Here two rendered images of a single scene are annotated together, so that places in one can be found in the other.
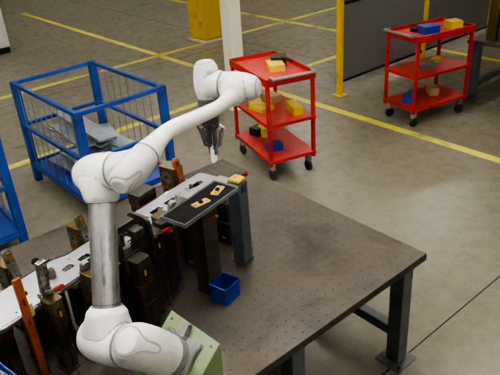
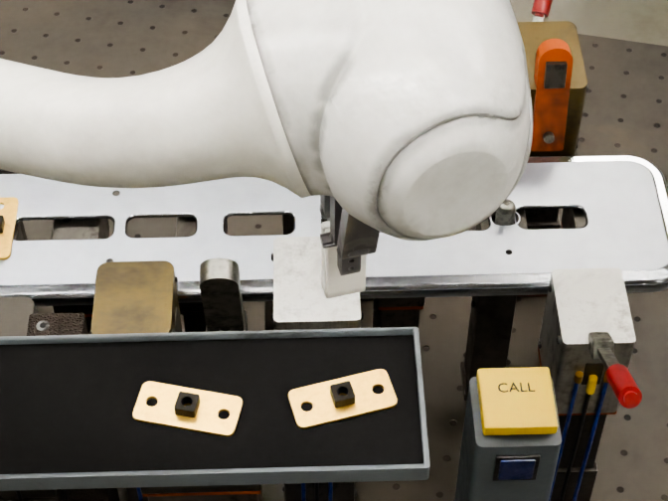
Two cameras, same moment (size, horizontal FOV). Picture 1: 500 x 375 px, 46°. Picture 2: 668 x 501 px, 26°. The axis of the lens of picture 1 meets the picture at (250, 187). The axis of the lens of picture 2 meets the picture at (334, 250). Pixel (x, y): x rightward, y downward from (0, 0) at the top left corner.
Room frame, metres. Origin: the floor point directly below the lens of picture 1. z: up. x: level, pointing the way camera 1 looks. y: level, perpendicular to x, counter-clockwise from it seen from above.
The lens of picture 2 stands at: (1.89, -0.37, 2.13)
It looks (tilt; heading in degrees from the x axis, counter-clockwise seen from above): 50 degrees down; 51
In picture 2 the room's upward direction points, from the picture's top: straight up
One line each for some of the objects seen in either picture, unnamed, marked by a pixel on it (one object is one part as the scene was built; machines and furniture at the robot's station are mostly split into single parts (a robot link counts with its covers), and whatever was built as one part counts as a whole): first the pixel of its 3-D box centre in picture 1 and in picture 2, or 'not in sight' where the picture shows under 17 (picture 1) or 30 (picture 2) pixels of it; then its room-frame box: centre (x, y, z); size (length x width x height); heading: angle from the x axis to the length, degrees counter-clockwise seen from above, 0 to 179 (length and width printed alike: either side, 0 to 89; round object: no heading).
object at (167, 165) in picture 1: (172, 194); (528, 160); (2.82, 0.42, 0.88); 0.14 x 0.09 x 0.36; 53
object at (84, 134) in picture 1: (94, 135); not in sight; (4.72, 1.30, 0.48); 1.20 x 0.80 x 0.95; 40
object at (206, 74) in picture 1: (208, 79); not in sight; (2.30, 0.13, 1.68); 0.13 x 0.11 x 0.16; 62
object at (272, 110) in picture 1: (274, 113); not in sight; (4.92, -0.26, 0.49); 0.81 x 0.46 x 0.98; 23
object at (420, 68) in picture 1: (425, 71); not in sight; (5.83, -1.88, 0.49); 0.81 x 0.46 x 0.97; 117
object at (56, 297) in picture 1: (62, 335); not in sight; (1.75, 0.76, 0.87); 0.10 x 0.07 x 0.35; 53
